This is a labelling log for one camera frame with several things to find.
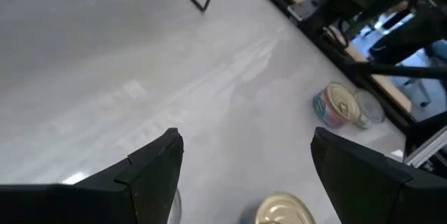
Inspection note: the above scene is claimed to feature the black metal table frame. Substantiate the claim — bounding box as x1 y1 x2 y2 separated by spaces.
242 0 447 169

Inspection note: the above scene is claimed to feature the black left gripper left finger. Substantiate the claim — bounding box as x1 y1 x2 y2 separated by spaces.
0 127 185 224

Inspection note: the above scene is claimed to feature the gold-lid salmon can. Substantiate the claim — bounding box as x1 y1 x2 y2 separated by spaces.
312 82 362 129
239 191 317 224

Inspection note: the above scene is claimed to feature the aluminium profile post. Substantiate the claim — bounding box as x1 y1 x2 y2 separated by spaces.
403 131 447 168

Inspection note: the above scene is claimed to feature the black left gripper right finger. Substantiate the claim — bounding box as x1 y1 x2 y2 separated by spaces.
309 126 447 224

